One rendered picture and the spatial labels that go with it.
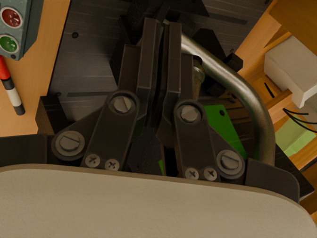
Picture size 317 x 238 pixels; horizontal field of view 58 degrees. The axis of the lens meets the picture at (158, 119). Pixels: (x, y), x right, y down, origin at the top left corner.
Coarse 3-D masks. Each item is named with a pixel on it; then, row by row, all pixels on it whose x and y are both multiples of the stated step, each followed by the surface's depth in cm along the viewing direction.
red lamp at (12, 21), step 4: (4, 12) 31; (8, 12) 31; (12, 12) 31; (4, 16) 31; (8, 16) 31; (12, 16) 31; (16, 16) 31; (4, 20) 32; (8, 20) 31; (12, 20) 31; (16, 20) 31; (20, 20) 32; (8, 24) 32; (12, 24) 32; (16, 24) 32
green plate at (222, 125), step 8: (208, 112) 43; (216, 112) 44; (224, 112) 45; (208, 120) 42; (216, 120) 43; (224, 120) 44; (216, 128) 42; (224, 128) 43; (232, 128) 44; (224, 136) 42; (232, 136) 43; (232, 144) 42; (240, 144) 43; (240, 152) 43; (160, 160) 43; (160, 168) 44
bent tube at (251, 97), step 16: (192, 48) 43; (208, 64) 44; (224, 64) 45; (224, 80) 45; (240, 80) 45; (240, 96) 46; (256, 96) 46; (256, 112) 45; (256, 128) 45; (272, 128) 44; (256, 144) 43; (272, 144) 42; (272, 160) 40
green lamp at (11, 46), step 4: (4, 36) 33; (0, 40) 33; (4, 40) 33; (8, 40) 33; (12, 40) 33; (0, 44) 34; (4, 44) 33; (8, 44) 33; (12, 44) 33; (16, 44) 34; (4, 48) 34; (8, 48) 34; (12, 48) 34; (16, 48) 34
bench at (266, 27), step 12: (276, 0) 64; (264, 12) 65; (264, 24) 69; (276, 24) 72; (252, 36) 71; (264, 36) 73; (240, 48) 72; (252, 48) 75; (252, 60) 80; (240, 72) 82
